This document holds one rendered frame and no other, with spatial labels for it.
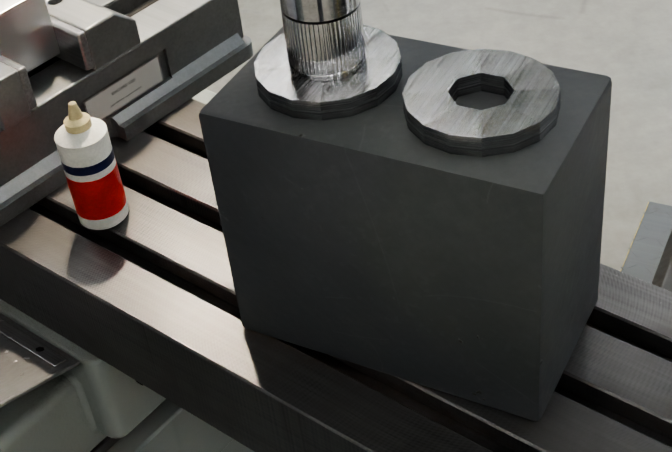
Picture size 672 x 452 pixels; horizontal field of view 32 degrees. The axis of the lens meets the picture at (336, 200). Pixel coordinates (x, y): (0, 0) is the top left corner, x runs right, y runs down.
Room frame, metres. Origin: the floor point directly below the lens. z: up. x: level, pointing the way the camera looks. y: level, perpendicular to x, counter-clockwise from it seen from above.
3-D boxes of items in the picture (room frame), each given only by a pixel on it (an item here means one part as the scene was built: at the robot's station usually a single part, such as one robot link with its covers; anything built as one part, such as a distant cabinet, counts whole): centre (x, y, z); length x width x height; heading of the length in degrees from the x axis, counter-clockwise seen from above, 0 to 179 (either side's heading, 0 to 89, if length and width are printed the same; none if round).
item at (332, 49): (0.60, -0.01, 1.15); 0.05 x 0.05 x 0.06
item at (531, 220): (0.58, -0.05, 1.02); 0.22 x 0.12 x 0.20; 58
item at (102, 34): (0.89, 0.21, 1.01); 0.12 x 0.06 x 0.04; 45
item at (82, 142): (0.73, 0.19, 0.97); 0.04 x 0.04 x 0.11
